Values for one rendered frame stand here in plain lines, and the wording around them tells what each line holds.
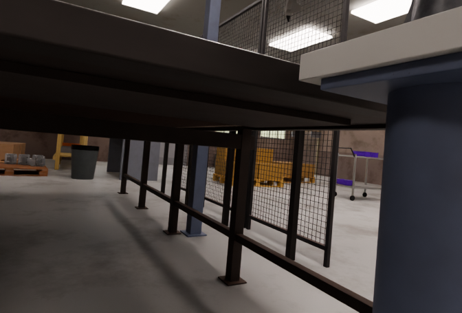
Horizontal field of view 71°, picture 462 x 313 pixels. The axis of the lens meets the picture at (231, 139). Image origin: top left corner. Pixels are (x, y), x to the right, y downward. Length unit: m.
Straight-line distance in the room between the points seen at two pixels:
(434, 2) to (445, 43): 0.13
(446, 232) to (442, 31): 0.25
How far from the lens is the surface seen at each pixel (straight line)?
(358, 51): 0.51
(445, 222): 0.50
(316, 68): 0.56
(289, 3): 1.26
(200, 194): 2.73
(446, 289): 0.52
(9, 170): 6.28
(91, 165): 6.03
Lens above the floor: 0.74
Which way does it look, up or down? 1 degrees up
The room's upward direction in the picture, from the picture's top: 5 degrees clockwise
